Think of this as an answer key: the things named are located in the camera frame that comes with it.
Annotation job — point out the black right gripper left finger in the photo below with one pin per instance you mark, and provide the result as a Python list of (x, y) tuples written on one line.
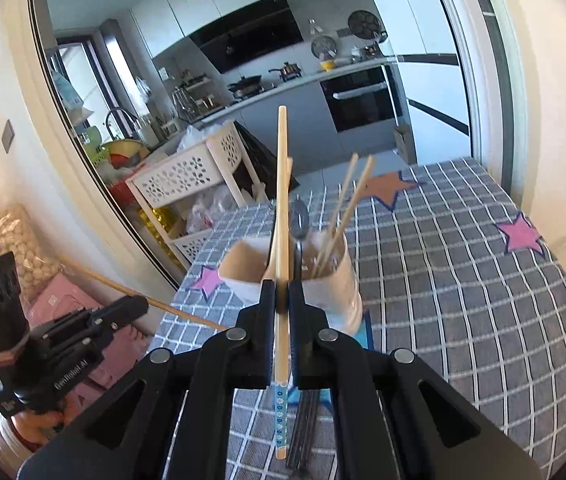
[(254, 362)]

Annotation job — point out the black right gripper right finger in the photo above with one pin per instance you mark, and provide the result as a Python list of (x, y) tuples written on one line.
[(309, 364)]

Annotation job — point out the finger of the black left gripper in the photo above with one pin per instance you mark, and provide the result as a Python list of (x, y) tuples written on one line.
[(121, 312)]

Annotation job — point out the plain bamboo chopstick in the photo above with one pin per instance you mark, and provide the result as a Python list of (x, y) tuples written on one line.
[(131, 292)]

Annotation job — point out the bamboo chopstick blue patterned end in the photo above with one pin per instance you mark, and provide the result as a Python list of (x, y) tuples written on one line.
[(281, 275)]

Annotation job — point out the person's left hand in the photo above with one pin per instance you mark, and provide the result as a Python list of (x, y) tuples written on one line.
[(39, 429)]

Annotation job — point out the black chopstick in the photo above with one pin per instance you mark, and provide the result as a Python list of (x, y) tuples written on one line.
[(310, 402), (298, 435)]

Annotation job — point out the white perforated plastic shelf rack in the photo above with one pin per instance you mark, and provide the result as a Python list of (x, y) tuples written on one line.
[(219, 159)]

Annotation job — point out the silver metal spoon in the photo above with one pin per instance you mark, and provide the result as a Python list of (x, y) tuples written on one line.
[(299, 228)]

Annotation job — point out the grey checked tablecloth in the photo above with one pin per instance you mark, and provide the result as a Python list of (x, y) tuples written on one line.
[(438, 276)]

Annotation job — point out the built-in black oven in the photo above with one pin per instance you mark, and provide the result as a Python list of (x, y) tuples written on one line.
[(362, 98)]

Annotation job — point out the black range hood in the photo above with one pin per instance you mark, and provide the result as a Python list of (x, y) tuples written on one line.
[(251, 32)]

